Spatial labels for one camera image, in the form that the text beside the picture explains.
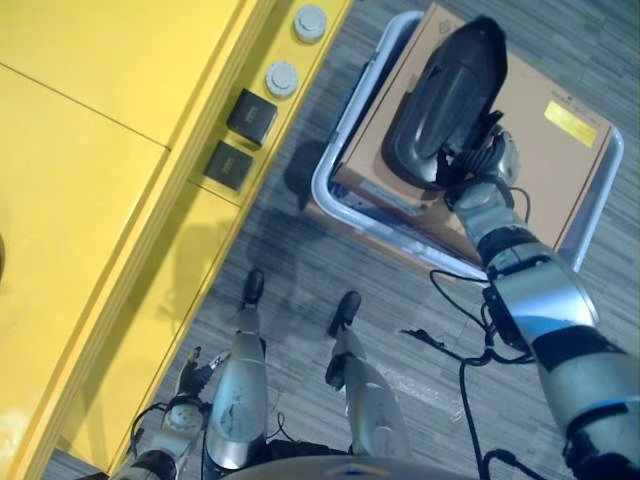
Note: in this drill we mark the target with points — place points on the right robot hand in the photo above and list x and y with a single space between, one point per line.
500 157

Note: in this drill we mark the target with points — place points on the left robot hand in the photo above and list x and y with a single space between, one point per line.
192 377

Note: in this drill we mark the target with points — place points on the black sole-shaped part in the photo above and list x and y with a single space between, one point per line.
445 107

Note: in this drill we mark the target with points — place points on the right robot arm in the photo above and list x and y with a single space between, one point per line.
560 310

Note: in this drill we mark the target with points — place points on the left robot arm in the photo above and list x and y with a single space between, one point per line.
175 425

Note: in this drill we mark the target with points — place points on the brown cardboard box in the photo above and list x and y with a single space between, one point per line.
545 170

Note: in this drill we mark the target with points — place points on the white plastic box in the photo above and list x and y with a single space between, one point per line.
327 192

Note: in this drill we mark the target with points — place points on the yellow shelf unit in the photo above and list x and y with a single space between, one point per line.
100 200

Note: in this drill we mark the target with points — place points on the black square box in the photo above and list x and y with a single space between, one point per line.
228 165
252 118

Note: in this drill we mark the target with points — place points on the left robot leg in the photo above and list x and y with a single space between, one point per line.
240 390

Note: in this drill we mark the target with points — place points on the robot leg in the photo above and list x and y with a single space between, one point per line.
240 390
372 400

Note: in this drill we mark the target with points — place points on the yellow label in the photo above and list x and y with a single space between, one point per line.
573 123

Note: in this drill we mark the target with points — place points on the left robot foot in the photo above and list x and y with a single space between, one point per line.
253 287

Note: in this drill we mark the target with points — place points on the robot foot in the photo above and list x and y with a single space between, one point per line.
253 287
345 310

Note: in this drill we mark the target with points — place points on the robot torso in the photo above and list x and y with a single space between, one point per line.
310 465

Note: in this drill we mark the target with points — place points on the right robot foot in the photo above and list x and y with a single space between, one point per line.
345 310

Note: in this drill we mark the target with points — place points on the right robot leg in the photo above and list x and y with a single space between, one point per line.
372 400

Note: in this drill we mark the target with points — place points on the grey round ribbed part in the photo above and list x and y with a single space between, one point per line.
310 22
281 79

